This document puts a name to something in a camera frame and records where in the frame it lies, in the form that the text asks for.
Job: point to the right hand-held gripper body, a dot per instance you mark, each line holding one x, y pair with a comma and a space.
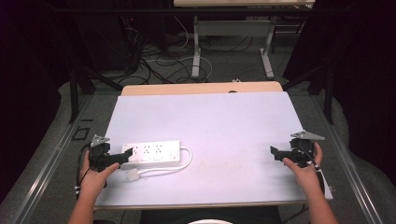
300, 152

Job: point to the metal floor rail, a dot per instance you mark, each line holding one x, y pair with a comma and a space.
348, 161
46, 165

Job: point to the black metal stand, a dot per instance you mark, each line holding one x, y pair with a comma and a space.
327, 90
76, 93

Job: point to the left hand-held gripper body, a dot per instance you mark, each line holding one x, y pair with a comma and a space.
100, 155

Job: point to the person's dark clothing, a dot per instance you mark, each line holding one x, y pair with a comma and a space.
211, 214

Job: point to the person's right hand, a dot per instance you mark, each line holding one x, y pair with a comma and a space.
306, 175

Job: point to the white power strip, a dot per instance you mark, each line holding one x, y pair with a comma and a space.
154, 153

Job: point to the person's left hand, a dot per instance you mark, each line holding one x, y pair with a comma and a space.
93, 180

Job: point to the white power plug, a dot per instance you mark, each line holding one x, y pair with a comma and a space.
133, 175

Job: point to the white desk with metal legs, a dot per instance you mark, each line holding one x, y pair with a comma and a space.
236, 28

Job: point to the white table cover sheet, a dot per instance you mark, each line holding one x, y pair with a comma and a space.
218, 130

